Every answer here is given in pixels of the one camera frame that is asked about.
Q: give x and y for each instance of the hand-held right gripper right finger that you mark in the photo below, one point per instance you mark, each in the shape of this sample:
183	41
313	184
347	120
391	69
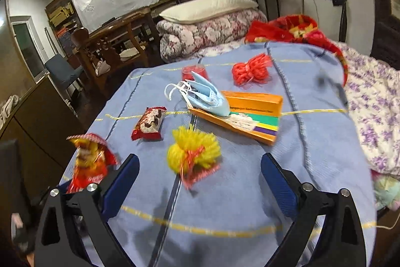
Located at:
279	188

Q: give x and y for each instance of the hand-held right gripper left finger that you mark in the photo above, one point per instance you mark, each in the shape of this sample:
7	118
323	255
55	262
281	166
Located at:
120	188

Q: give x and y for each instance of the yellow foam net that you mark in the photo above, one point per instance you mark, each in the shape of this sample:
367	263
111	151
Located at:
193	151

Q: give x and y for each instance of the orange cardboard box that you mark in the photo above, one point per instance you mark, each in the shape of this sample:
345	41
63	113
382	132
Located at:
256	102

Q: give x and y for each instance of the red foam net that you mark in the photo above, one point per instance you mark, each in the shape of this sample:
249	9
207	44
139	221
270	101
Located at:
250	71

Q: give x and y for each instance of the red yellow snack packet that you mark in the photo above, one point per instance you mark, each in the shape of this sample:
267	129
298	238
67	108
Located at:
90	160

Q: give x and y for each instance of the blue checked blanket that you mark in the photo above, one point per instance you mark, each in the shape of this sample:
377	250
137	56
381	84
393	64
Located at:
250	135

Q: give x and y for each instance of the dark red snack packet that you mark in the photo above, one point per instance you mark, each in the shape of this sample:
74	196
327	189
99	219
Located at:
148	124

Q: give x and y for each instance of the low wooden cabinet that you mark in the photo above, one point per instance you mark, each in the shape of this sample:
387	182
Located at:
40	129

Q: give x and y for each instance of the pale green sheet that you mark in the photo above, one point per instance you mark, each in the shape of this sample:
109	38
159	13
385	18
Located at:
387	188

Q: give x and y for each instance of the blue face mask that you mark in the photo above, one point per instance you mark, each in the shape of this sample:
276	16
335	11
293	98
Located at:
206	98

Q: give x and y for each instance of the purple floral sheet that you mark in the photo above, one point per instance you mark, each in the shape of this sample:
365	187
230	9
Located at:
375	104

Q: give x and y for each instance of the blue chair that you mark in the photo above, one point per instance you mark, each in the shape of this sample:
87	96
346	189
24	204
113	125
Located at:
62	73

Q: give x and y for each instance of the small red cup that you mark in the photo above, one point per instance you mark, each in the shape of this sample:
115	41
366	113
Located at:
190	73

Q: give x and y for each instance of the crumpled white cloth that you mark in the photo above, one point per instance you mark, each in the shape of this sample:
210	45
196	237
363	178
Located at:
9	107

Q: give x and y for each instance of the wooden armchair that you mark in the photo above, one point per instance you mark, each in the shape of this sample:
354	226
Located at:
84	38

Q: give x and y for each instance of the red printed blanket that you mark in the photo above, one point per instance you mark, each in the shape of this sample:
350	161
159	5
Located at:
300	32

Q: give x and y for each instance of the wooden table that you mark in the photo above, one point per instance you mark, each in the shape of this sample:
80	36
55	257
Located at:
125	21

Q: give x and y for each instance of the white framed door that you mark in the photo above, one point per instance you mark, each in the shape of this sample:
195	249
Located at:
26	48

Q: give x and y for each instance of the folded floral quilt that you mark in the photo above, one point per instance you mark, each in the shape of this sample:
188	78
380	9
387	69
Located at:
203	35

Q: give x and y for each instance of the wooden shelf with boxes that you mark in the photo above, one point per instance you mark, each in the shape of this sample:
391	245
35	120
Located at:
59	13

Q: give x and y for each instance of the white pillow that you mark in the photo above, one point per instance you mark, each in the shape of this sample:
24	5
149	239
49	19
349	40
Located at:
206	9

